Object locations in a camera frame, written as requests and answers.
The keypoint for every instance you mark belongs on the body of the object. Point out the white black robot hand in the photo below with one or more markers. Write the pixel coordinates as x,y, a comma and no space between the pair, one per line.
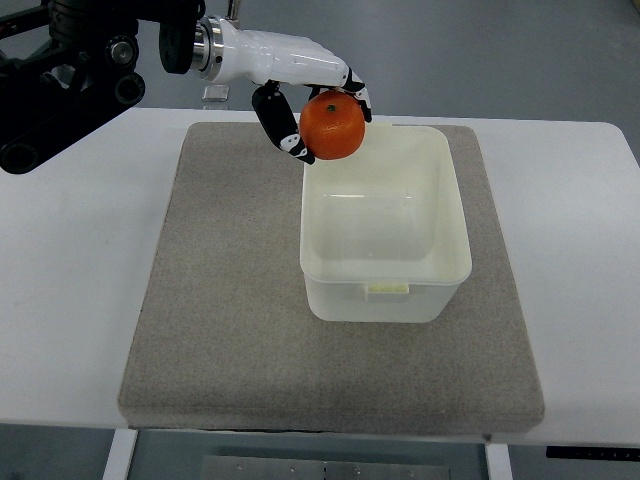
288,70

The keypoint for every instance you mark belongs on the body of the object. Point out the orange fruit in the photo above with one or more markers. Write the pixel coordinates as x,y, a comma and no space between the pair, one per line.
332,125

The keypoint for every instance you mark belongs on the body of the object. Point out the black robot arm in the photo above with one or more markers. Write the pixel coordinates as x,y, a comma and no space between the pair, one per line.
85,74

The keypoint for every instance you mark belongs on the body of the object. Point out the white plastic box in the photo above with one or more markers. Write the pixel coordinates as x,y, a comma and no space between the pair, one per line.
383,231

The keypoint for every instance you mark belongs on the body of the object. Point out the small clear floor plate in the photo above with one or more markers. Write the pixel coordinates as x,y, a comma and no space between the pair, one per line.
213,93

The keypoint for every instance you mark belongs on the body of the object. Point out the grey felt mat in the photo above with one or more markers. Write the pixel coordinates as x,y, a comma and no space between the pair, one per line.
226,341

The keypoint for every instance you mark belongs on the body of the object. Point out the white table left leg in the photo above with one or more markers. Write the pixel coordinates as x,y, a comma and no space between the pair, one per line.
120,455

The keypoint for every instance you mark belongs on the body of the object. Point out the white table leg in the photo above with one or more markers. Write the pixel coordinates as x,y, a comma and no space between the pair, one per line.
120,455
498,461

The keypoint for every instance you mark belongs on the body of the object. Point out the white table right leg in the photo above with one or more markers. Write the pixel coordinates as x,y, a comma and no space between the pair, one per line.
498,461

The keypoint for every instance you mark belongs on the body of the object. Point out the black table control panel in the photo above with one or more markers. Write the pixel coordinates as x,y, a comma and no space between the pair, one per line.
593,453

